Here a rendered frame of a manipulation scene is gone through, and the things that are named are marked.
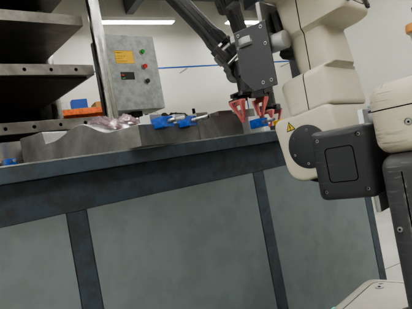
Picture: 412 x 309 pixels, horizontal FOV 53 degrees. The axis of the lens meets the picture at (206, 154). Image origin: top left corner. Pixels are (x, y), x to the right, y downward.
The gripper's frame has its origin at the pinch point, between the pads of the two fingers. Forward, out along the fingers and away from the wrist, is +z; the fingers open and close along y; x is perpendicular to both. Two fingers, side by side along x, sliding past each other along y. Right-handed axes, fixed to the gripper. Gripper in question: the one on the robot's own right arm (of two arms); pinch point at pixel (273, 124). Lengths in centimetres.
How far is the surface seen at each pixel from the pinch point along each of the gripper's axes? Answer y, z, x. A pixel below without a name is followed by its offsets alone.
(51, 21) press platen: 46, -66, -78
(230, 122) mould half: 55, -1, 7
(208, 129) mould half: 64, 1, 4
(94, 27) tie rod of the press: 34, -61, -65
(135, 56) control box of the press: 5, -51, -67
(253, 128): 54, 3, 15
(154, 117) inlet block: 90, -3, 4
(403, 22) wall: -689, -174, 9
